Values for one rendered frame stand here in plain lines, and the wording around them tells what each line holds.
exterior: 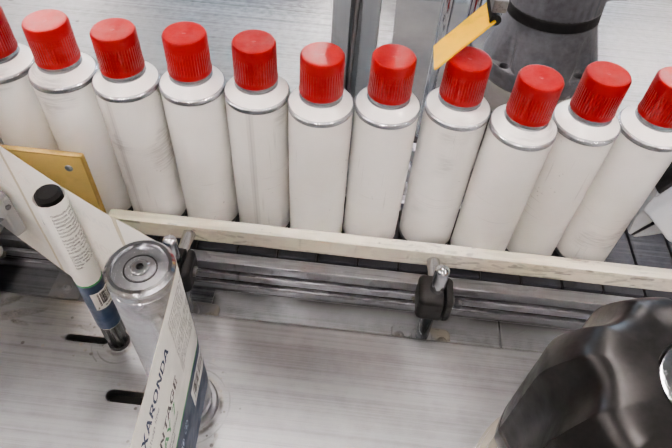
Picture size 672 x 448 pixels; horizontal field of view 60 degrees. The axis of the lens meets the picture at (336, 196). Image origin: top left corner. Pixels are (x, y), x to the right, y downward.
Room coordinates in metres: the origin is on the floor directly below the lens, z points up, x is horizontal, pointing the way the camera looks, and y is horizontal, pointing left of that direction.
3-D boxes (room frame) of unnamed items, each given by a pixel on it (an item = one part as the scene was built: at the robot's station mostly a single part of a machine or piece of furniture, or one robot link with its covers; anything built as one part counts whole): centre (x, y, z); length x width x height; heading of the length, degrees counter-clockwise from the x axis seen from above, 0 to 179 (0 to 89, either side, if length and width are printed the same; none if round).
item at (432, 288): (0.27, -0.09, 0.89); 0.03 x 0.03 x 0.12; 88
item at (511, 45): (0.68, -0.26, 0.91); 0.15 x 0.15 x 0.10
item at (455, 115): (0.36, -0.09, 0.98); 0.05 x 0.05 x 0.20
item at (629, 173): (0.35, -0.24, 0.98); 0.05 x 0.05 x 0.20
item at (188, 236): (0.30, 0.13, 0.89); 0.06 x 0.03 x 0.12; 178
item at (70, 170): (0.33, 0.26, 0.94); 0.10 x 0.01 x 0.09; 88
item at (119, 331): (0.22, 0.17, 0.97); 0.02 x 0.02 x 0.19
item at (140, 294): (0.17, 0.10, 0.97); 0.05 x 0.05 x 0.19
